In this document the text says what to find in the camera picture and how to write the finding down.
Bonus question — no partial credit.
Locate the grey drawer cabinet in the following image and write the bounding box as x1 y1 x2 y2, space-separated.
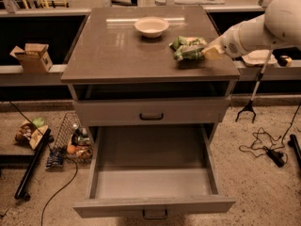
61 7 239 137

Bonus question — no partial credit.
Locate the brown snack bags pile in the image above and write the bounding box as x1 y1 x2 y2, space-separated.
15 117 49 150

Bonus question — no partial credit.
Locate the white paper bowl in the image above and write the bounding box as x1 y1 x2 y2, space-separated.
134 17 169 39

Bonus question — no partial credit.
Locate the black tube on floor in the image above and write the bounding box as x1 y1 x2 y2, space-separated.
14 129 51 201

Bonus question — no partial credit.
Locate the yellow tape measure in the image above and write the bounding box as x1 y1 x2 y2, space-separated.
278 56 293 67

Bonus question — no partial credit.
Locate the open cardboard box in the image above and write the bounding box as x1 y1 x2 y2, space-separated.
9 43 53 73

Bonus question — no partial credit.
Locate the black floor cable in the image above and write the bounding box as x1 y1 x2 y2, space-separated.
8 100 79 226

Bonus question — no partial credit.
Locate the green jalapeno chip bag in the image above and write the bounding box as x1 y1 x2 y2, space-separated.
169 36 207 61

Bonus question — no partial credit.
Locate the closed grey upper drawer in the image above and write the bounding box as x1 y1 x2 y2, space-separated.
73 98 230 126

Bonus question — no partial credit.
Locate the wire basket with items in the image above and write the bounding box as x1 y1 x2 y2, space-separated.
54 112 93 164

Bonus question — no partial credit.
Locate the blue snack bag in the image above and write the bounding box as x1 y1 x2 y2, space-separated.
45 152 63 169

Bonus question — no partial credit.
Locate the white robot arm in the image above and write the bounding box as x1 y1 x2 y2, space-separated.
201 0 301 59

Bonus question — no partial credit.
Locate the open grey middle drawer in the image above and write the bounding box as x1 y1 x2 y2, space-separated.
73 124 235 219

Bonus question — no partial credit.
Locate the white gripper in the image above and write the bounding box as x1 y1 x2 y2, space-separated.
202 26 247 60

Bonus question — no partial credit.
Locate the reacher grabber tool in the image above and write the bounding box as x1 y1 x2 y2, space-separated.
235 50 273 122

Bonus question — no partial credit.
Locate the white takeout container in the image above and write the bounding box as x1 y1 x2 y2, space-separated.
242 50 270 67

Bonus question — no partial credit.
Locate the black pole right edge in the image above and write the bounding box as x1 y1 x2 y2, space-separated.
288 134 301 169

